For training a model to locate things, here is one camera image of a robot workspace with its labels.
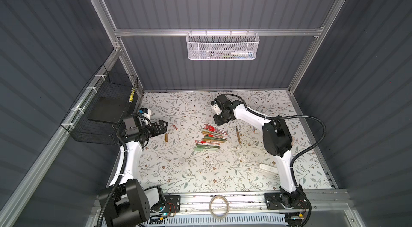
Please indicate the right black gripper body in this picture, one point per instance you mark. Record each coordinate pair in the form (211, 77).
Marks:
(220, 119)

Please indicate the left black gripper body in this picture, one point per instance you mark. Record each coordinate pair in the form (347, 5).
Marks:
(157, 127)

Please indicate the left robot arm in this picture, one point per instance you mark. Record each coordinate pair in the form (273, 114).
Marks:
(124, 203)

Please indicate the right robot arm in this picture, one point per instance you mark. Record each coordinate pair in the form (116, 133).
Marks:
(277, 139)

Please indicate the white rectangular eraser box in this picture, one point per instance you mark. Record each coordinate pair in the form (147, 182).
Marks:
(268, 169)

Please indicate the roll of clear tape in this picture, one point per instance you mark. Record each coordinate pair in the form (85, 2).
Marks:
(219, 207)

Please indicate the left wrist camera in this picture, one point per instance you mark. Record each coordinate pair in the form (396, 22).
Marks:
(145, 112)

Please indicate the black wire basket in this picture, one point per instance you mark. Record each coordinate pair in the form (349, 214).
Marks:
(101, 109)

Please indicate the white wire mesh basket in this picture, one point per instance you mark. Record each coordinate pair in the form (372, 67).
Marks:
(224, 46)

